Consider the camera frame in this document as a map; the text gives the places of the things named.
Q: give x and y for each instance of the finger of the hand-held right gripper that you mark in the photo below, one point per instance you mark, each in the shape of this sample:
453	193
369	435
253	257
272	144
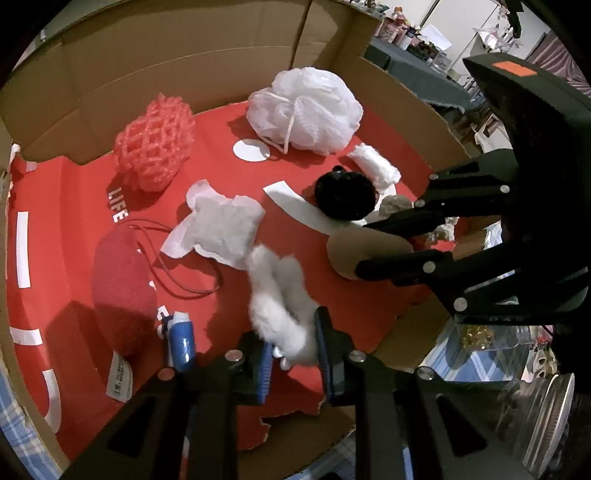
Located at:
415	270
466	194

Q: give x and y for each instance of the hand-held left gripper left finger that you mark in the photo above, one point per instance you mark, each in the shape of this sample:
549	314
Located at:
264	374

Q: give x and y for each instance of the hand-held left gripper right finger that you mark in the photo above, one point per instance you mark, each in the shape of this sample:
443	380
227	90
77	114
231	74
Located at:
323	360

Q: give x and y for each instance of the white fluffy scrunchie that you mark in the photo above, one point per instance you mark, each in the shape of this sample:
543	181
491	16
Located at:
281	309

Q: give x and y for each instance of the beige knit scrunchie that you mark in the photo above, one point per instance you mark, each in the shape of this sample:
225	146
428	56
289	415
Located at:
397	205

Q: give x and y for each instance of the tan round sponge puff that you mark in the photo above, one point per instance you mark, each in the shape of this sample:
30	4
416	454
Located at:
346	251

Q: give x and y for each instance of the small white cotton roll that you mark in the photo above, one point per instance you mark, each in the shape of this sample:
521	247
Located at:
374	164

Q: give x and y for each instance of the black fluffy scrunchie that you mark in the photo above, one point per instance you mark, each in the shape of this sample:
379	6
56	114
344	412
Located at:
346	194

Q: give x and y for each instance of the white padded packet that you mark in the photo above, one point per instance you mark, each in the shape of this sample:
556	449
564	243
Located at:
221	226

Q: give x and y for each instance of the white mesh bath loofah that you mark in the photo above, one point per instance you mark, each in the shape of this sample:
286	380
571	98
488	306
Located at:
309	108

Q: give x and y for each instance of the pink foam net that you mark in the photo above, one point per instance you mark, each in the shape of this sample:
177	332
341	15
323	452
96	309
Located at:
154	138

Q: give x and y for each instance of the cardboard box with red lining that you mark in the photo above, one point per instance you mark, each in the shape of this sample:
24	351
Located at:
184	55

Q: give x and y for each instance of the clear jar with gold items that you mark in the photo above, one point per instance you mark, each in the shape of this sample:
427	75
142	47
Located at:
498	346

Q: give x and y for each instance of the dark green covered desk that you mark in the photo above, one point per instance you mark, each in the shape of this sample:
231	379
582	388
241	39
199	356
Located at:
415	78

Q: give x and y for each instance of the pink curtain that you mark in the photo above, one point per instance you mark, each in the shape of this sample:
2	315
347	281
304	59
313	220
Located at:
554	55

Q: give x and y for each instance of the white envelope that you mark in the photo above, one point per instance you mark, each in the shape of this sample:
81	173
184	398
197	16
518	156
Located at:
435	37

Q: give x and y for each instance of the white cabinet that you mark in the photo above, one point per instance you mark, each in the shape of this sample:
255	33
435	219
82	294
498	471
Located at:
461	18

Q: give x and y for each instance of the row of cosmetic bottles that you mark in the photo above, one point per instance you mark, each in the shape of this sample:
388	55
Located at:
397	27

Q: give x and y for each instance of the glass jar with metal lid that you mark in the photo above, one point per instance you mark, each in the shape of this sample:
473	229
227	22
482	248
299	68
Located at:
540	429

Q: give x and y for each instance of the blue plaid blanket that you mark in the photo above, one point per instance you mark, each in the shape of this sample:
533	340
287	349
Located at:
18	429

